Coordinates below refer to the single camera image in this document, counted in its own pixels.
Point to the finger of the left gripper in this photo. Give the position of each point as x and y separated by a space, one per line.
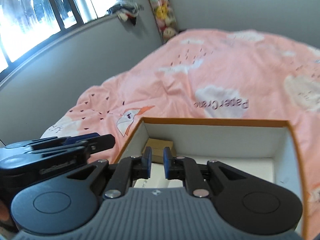
100 142
60 141

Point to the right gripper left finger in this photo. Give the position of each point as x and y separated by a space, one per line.
127 171

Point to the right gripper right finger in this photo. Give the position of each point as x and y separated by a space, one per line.
186 170

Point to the person's left hand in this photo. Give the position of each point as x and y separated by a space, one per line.
4 212

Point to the white glasses case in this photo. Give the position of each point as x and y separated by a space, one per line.
157 179

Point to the gold cardboard gift box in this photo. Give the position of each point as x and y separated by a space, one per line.
157 146

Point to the orange cardboard storage box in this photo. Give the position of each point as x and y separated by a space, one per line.
256 166

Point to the pink cloud print duvet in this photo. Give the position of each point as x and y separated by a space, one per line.
211 74

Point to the pile of clothes on sill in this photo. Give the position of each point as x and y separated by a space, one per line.
125 10

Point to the tube of plush toys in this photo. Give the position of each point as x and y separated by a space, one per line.
165 19

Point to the window with dark frame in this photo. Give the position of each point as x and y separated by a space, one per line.
27 26

